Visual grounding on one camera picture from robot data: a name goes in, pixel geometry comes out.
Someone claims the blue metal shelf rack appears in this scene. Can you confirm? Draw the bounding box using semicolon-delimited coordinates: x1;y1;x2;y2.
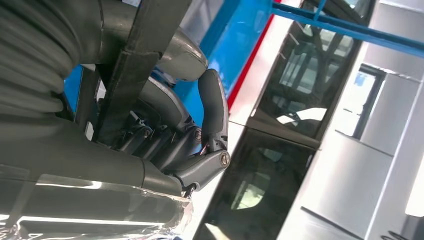
62;0;424;127

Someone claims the white car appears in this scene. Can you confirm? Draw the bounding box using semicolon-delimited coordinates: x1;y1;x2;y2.
185;0;379;240

